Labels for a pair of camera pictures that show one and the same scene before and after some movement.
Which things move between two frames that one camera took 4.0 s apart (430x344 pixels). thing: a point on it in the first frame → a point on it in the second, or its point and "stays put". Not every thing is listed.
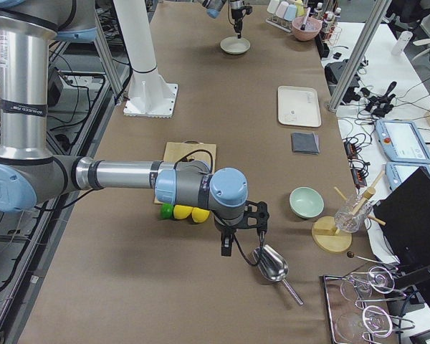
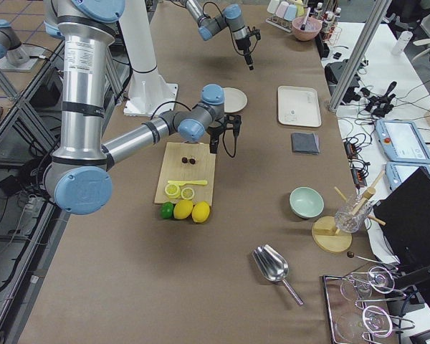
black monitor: x=414 y=217 stays put
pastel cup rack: x=283 y=12 stays put
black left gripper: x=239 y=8 → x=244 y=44
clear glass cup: x=352 y=213 stays put
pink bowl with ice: x=312 y=27 stays put
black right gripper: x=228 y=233 → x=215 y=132
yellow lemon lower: x=199 y=216 stays put
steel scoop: x=273 y=266 stays put
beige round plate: x=233 y=44 → x=234 y=100
